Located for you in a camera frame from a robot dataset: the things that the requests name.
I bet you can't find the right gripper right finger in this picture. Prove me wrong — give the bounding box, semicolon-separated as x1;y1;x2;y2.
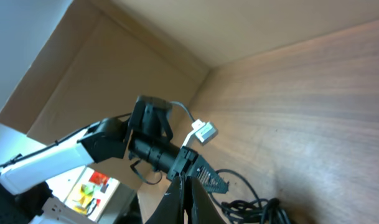
184;177;225;224

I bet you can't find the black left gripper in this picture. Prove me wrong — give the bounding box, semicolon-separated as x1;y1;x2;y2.
167;146;228;194

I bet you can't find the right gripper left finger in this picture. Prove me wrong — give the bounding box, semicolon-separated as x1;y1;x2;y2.
146;176;185;224

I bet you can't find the black cable bundle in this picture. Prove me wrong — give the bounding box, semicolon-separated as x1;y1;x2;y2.
207;169;292;224

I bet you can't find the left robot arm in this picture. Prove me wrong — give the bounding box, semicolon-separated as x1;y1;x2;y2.
0;96;228;223

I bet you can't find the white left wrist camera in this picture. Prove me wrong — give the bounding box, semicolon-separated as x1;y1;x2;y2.
182;119;218;147

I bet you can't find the black left camera cable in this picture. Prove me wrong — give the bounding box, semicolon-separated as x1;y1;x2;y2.
169;100;197;123

